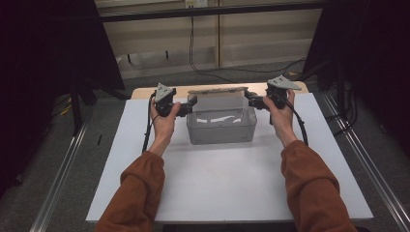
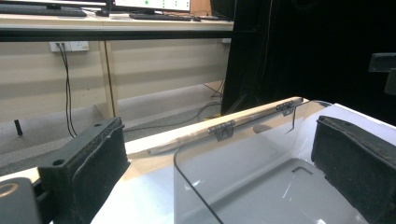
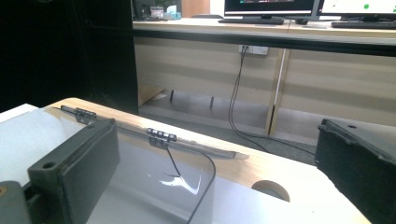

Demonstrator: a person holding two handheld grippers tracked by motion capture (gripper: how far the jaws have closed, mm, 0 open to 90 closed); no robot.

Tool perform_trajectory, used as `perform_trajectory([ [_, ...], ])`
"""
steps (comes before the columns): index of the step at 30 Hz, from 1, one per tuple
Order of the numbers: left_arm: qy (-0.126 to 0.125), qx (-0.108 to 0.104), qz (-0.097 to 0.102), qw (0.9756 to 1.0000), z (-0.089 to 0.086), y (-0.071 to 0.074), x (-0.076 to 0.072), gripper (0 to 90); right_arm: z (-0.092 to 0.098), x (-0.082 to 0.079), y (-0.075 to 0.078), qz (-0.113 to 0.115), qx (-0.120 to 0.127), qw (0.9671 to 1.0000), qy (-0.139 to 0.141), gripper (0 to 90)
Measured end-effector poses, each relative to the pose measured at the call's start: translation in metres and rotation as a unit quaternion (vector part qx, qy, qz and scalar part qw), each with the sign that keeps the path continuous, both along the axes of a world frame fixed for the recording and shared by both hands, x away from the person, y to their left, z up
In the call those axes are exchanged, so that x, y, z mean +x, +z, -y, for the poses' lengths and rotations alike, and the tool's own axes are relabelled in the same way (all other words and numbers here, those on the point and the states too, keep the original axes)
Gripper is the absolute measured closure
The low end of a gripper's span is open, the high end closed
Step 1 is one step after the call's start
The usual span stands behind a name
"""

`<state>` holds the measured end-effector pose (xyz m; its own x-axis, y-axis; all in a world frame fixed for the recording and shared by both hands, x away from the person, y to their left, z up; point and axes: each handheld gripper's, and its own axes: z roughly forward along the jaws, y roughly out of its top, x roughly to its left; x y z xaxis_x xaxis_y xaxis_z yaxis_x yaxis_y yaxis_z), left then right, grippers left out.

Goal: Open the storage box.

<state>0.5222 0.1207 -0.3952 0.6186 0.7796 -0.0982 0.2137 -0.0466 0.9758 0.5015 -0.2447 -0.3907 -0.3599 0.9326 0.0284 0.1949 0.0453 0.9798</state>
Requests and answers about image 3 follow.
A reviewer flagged bright-screen monitor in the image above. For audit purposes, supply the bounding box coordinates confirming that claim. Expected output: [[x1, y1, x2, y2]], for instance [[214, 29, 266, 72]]
[[318, 0, 396, 17]]

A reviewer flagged black keyboard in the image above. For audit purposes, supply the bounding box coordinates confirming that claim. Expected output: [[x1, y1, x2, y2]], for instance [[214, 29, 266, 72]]
[[331, 21, 396, 31], [218, 17, 286, 26]]

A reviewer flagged black curtain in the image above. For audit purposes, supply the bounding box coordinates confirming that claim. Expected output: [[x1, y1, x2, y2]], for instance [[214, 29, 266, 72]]
[[0, 0, 140, 115]]

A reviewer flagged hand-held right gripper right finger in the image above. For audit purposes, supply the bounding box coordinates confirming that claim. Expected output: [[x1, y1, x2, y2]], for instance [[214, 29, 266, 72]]
[[315, 118, 396, 224]]

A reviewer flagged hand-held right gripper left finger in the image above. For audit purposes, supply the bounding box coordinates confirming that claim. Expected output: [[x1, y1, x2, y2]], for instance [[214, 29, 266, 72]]
[[21, 119, 120, 224]]

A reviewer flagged light blue tissue box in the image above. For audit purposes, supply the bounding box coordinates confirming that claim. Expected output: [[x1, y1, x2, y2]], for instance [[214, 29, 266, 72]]
[[163, 4, 183, 21]]

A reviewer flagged dark-screen monitor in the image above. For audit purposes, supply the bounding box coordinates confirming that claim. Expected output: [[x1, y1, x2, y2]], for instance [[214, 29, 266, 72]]
[[223, 0, 320, 18]]

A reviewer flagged white table mat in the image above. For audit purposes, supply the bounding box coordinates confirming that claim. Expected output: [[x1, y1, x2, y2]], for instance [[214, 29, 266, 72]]
[[0, 103, 372, 224]]

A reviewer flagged long wooden counter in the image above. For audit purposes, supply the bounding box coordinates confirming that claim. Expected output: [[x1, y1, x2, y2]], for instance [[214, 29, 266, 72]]
[[133, 17, 396, 138]]

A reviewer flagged black power cable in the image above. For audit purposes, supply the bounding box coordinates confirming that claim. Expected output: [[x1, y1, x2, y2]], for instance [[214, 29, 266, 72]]
[[228, 46, 316, 157]]

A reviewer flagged white wall socket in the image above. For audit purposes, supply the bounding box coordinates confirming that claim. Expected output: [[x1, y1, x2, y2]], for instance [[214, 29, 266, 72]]
[[238, 45, 270, 57]]

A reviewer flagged transparent grey lidded storage box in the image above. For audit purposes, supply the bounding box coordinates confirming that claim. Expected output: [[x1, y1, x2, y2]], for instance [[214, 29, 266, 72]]
[[0, 104, 250, 224]]

